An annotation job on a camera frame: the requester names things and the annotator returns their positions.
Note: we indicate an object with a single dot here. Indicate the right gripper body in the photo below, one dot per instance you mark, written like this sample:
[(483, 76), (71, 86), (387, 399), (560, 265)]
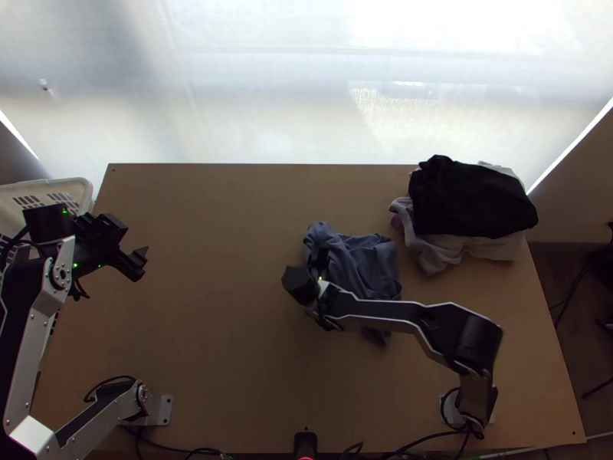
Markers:
[(320, 261)]

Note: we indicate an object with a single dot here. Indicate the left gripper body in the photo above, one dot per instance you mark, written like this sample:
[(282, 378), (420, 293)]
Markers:
[(129, 266)]

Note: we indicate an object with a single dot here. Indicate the grey t-shirt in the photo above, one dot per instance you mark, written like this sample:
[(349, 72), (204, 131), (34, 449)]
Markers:
[(364, 263)]

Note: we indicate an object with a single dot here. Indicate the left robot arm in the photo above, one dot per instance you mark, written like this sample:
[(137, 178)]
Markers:
[(36, 311)]

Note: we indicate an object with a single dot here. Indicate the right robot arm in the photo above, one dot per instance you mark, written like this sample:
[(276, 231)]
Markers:
[(383, 316)]

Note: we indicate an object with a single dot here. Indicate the white laundry basket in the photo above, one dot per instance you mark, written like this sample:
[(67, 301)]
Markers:
[(48, 189)]

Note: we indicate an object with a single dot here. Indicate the pile of folded clothes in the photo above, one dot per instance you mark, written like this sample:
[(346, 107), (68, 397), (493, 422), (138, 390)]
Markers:
[(469, 206)]

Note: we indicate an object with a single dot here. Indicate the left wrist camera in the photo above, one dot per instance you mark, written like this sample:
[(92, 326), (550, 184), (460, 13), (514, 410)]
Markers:
[(103, 230)]

